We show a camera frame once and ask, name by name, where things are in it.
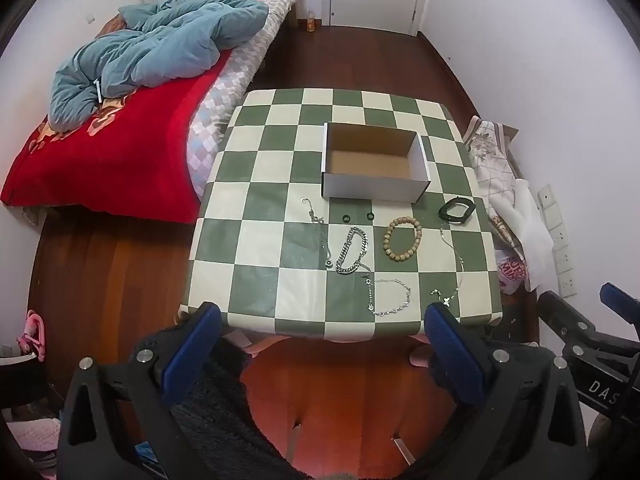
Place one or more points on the black bangle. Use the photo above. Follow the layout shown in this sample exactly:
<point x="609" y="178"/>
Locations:
<point x="445" y="212"/>

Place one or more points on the bed with red blanket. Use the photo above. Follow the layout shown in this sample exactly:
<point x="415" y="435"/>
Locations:
<point x="125" y="150"/>

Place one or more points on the pink slippers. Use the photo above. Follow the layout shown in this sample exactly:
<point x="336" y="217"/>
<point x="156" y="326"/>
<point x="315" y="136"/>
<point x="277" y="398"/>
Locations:
<point x="32" y="335"/>

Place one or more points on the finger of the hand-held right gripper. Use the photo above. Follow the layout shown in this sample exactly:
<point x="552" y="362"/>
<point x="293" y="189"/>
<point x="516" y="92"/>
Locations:
<point x="565" y="315"/>
<point x="620" y="300"/>

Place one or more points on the white wall sockets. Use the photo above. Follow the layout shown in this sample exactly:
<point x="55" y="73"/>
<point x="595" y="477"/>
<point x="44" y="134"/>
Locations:
<point x="557" y="240"/>

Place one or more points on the green checkered tablecloth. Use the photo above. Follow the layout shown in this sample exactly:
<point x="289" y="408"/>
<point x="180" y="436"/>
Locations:
<point x="260" y="195"/>

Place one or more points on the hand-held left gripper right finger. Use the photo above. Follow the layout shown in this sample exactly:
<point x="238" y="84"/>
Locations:
<point x="452" y="355"/>

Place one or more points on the white cloth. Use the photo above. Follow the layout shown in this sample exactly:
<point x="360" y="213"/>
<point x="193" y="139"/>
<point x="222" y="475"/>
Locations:
<point x="530" y="230"/>

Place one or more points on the pastel checkered bed sheet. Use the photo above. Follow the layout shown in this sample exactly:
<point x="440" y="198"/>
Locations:
<point x="220" y="110"/>

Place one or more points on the small orange bottle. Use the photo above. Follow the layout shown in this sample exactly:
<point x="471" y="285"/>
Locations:
<point x="311" y="24"/>

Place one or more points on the pink cloth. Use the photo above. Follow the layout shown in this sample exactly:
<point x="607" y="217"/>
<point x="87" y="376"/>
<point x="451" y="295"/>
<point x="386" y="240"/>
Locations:
<point x="35" y="435"/>

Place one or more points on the cardboard box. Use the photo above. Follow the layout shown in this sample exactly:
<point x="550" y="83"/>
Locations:
<point x="372" y="165"/>

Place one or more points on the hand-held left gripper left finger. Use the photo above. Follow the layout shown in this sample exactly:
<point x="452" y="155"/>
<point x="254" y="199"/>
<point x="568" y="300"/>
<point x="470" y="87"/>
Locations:
<point x="192" y="350"/>

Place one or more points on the dark fuzzy clothing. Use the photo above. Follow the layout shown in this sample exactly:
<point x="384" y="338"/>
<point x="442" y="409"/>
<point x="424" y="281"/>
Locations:
<point x="225" y="410"/>

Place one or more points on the blue quilt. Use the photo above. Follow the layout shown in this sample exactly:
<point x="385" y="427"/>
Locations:
<point x="165" y="45"/>

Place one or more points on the floral patterned cloth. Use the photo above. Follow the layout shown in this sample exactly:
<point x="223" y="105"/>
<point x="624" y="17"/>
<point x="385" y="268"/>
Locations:
<point x="492" y="160"/>

